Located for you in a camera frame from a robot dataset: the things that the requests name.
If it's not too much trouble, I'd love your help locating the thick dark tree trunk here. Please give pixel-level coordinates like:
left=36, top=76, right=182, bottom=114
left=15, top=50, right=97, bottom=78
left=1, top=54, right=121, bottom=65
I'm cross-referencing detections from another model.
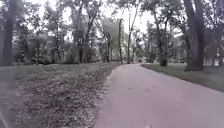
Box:
left=182, top=0, right=206, bottom=72

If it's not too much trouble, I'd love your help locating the green grass verge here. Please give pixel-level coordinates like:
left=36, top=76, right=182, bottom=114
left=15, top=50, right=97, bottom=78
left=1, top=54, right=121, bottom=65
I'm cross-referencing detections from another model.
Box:
left=140, top=62, right=224, bottom=93

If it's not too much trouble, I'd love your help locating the pinkish grey paved path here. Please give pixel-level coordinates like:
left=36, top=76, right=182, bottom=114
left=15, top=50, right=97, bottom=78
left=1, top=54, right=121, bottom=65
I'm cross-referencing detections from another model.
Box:
left=93, top=62, right=224, bottom=128

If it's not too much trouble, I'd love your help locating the wood of trees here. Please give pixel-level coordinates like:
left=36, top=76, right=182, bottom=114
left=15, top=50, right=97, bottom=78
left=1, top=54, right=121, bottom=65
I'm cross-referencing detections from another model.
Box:
left=0, top=0, right=224, bottom=68

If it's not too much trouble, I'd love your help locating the leaf-strewn grass ground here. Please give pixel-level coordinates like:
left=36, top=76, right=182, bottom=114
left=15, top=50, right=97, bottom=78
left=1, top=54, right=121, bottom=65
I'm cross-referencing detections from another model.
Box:
left=0, top=62, right=121, bottom=128

